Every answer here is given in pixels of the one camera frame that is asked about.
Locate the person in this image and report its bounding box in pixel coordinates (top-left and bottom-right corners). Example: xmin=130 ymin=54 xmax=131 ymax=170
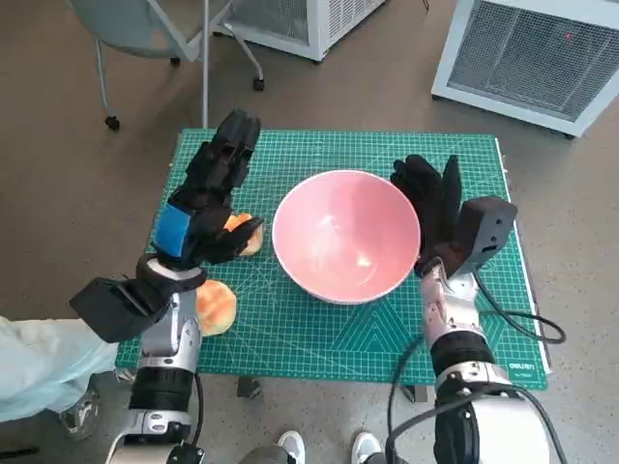
xmin=0 ymin=316 xmax=136 ymax=444

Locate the white shoe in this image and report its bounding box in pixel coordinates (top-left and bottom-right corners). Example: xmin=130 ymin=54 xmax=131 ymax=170
xmin=350 ymin=431 xmax=381 ymax=464
xmin=278 ymin=429 xmax=306 ymax=464

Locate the rectangular striped toy bread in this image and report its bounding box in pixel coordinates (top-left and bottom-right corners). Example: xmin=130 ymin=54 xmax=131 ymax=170
xmin=222 ymin=213 xmax=265 ymax=257

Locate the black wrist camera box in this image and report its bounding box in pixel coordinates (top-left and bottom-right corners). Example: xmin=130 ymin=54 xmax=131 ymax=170
xmin=447 ymin=195 xmax=518 ymax=279
xmin=69 ymin=275 xmax=161 ymax=344

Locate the large white mesh cabinet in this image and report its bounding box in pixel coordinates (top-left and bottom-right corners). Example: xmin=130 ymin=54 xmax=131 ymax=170
xmin=429 ymin=0 xmax=619 ymax=140

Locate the grey wheeled chair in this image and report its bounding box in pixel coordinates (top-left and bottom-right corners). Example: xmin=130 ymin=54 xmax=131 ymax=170
xmin=65 ymin=0 xmax=267 ymax=131

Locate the thin grey metal pole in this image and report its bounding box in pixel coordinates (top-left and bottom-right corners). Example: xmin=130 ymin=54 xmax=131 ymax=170
xmin=200 ymin=0 xmax=214 ymax=130

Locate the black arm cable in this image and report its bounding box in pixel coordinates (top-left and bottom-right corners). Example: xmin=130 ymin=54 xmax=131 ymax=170
xmin=385 ymin=270 xmax=567 ymax=464
xmin=186 ymin=370 xmax=204 ymax=449

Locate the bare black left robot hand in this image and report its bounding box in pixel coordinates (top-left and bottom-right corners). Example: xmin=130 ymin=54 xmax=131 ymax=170
xmin=152 ymin=109 xmax=265 ymax=270

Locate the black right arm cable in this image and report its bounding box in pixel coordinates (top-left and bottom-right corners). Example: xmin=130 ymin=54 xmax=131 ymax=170
xmin=385 ymin=270 xmax=567 ymax=464

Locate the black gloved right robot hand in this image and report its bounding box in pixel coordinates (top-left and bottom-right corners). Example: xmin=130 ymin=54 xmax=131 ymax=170
xmin=390 ymin=154 xmax=463 ymax=279

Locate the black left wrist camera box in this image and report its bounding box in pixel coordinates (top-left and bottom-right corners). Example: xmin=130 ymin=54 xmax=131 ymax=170
xmin=69 ymin=275 xmax=161 ymax=344

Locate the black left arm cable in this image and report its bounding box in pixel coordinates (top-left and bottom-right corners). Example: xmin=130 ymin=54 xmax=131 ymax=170
xmin=186 ymin=370 xmax=204 ymax=449

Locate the small white mesh cabinet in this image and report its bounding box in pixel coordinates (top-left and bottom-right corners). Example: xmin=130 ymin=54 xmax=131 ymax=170
xmin=212 ymin=0 xmax=388 ymax=63

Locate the pink bowl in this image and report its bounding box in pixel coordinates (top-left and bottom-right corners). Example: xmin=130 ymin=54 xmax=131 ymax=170
xmin=271 ymin=168 xmax=422 ymax=305

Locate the green cutting mat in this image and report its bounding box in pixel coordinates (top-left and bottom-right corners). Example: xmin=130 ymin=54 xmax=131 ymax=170
xmin=115 ymin=128 xmax=552 ymax=391

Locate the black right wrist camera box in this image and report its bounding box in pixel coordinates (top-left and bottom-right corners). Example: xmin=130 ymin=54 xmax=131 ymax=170
xmin=447 ymin=195 xmax=518 ymax=279

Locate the round toy bread bun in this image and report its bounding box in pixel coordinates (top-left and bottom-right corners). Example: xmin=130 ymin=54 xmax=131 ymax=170
xmin=195 ymin=278 xmax=238 ymax=338

